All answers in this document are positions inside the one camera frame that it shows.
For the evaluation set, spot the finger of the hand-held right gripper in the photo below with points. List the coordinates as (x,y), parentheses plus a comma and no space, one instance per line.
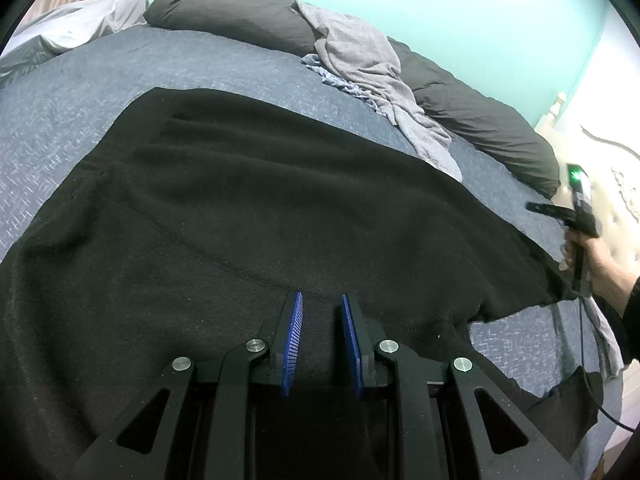
(545,208)

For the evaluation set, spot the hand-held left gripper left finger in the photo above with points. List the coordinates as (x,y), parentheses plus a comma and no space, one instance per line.
(292,340)

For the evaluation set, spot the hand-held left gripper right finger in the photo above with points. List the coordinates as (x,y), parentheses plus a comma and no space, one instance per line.
(352,345)

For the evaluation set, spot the black sweater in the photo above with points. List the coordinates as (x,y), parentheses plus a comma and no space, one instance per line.
(250,210)

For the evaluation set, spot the person's right forearm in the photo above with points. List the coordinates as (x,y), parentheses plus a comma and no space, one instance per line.
(620,285)

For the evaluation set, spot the person's right hand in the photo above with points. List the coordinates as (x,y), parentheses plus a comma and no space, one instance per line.
(595,260)

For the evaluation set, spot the cream tufted bed headboard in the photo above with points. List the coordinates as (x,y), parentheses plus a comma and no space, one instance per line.
(620,175)

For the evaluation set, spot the grey sweater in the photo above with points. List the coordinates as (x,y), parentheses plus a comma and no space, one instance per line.
(360,50)

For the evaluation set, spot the light blue fringed cloth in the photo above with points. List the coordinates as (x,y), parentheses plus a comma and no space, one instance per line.
(330,77)

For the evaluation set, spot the blue patterned bed cover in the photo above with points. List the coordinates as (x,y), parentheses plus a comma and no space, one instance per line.
(75,110)

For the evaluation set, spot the dark grey rolled duvet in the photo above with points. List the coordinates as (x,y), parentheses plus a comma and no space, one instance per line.
(225,15)

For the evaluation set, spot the light grey sheet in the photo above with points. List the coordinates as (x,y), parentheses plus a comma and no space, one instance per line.
(65,27)

